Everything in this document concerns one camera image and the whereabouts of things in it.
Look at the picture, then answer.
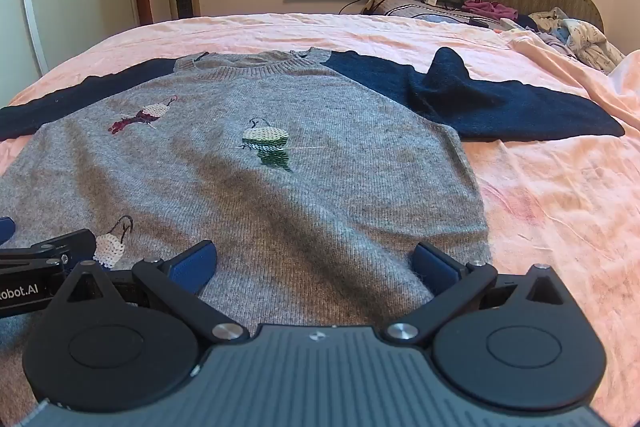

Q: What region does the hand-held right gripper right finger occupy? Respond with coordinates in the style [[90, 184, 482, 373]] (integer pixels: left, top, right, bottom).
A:
[[383, 242, 576, 343]]

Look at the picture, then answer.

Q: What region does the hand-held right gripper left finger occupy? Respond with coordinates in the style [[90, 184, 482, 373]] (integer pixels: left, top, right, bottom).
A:
[[50, 239, 251, 344]]

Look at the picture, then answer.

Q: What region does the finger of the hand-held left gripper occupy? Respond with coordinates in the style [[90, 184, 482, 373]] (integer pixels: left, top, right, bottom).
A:
[[0, 216, 97, 272]]

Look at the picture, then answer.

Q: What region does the grey sweater with navy sleeves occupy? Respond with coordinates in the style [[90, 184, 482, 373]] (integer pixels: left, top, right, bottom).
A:
[[0, 47, 626, 358]]

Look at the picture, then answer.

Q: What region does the pile of light clothes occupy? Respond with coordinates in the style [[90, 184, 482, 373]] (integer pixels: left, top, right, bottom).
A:
[[500, 7, 626, 75]]

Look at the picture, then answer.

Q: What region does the pink bed sheet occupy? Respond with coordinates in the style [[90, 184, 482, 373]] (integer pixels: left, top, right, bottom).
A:
[[0, 12, 640, 414]]

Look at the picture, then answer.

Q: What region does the patterned pillow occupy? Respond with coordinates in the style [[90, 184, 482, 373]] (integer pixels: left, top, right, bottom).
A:
[[362, 0, 501, 28]]

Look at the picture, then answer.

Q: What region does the magenta cloth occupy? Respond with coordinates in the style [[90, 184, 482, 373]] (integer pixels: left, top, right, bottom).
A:
[[462, 0, 519, 22]]

